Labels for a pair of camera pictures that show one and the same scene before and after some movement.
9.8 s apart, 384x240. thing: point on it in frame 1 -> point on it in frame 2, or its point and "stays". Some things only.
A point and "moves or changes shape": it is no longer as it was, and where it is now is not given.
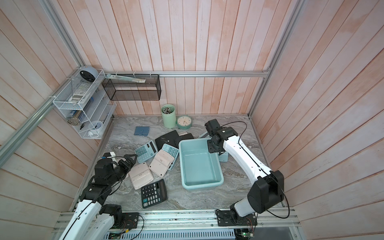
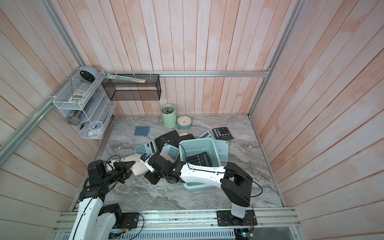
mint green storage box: x=199 y=169 stays
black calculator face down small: x=186 y=136 stays
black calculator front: x=153 y=193 -> x=201 y=159
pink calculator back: x=181 y=133 stays
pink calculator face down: x=140 y=175 moves or changes shape
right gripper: x=210 y=147 -> x=150 y=177
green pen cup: x=168 y=111 stays
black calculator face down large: x=171 y=138 stays
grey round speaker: x=89 y=74 stays
